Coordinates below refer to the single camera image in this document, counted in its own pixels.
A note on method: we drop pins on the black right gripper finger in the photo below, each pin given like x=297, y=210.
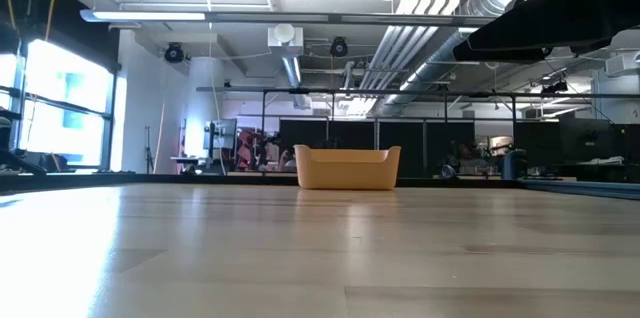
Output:
x=540, y=23
x=500, y=56

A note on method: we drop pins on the person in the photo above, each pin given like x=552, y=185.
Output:
x=467, y=152
x=286, y=158

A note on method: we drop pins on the grey waste bin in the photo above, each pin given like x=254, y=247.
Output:
x=515, y=164

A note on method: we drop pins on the silver aluminium rig bar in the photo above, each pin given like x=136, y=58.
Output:
x=350, y=19

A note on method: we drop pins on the black round spotlight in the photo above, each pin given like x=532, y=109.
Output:
x=339, y=47
x=174, y=53

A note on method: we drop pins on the yellow plastic bin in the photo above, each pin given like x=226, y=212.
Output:
x=345, y=170

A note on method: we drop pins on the white air unit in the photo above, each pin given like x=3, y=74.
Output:
x=285, y=38

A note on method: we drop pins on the red equipment rack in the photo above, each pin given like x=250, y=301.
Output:
x=247, y=148

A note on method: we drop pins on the computer monitor on stand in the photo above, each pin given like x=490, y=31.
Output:
x=222, y=134

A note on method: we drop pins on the white round column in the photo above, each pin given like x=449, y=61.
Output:
x=205, y=93

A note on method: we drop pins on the long fluorescent light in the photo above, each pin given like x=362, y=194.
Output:
x=150, y=16

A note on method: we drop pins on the thin black tripod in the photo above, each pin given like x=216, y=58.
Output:
x=148, y=150

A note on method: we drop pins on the large bright window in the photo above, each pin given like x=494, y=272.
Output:
x=65, y=108

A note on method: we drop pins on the silver ribbed ventilation duct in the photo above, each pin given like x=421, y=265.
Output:
x=425, y=75

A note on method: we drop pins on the black metal rack frame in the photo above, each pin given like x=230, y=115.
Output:
x=350, y=91

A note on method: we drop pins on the black partition wall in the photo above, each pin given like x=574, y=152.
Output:
x=360, y=135

